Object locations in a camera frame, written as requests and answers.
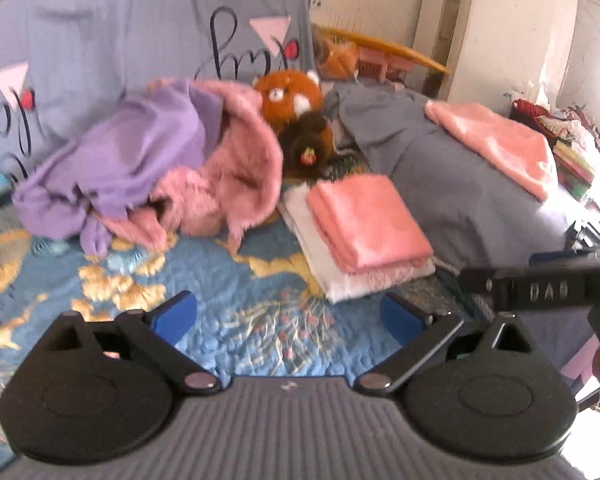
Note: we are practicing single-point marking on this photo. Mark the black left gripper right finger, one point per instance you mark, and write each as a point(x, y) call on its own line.
point(489, 395)

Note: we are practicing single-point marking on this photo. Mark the grey-blue printed pillow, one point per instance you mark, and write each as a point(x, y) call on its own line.
point(64, 63)

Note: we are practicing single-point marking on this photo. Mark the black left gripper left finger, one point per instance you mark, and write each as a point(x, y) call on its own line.
point(93, 391)

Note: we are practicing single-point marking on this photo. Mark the grey-blue bed sheet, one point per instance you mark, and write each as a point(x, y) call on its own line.
point(471, 213)

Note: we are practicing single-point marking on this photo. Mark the white folded cloth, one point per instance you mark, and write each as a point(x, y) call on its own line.
point(340, 280)

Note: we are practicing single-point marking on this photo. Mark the dusty pink fleece garment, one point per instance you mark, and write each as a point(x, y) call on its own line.
point(235, 190)

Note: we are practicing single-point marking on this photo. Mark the pink fleece towel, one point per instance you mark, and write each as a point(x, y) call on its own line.
point(365, 216)

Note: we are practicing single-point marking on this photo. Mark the orange plush toy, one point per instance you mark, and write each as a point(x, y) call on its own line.
point(292, 104)

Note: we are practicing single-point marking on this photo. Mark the blue patterned quilt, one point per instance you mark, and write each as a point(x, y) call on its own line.
point(260, 311)

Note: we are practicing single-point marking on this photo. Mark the purple garment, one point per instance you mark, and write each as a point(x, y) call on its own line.
point(114, 166)

